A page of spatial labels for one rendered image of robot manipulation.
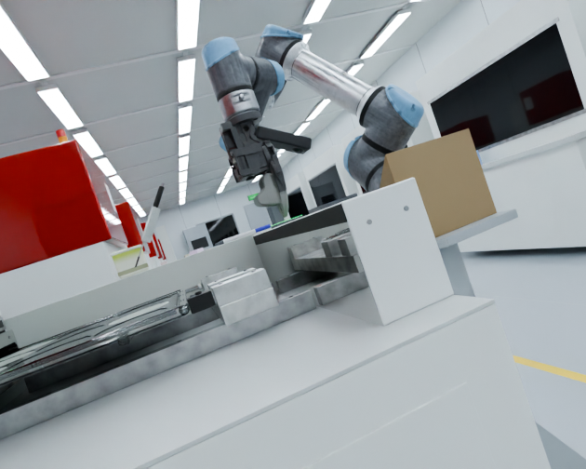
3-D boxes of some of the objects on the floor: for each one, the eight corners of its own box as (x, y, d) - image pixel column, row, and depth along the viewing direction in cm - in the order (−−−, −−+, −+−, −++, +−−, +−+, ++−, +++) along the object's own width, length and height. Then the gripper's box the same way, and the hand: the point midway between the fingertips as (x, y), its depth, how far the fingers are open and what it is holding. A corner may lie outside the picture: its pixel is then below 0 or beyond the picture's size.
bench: (622, 258, 283) (530, -23, 279) (455, 260, 456) (395, 87, 452) (722, 208, 312) (639, -46, 308) (528, 228, 486) (473, 65, 481)
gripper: (217, 131, 85) (251, 229, 86) (221, 117, 77) (259, 225, 77) (256, 121, 88) (289, 216, 88) (264, 105, 79) (301, 210, 80)
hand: (286, 209), depth 84 cm, fingers closed
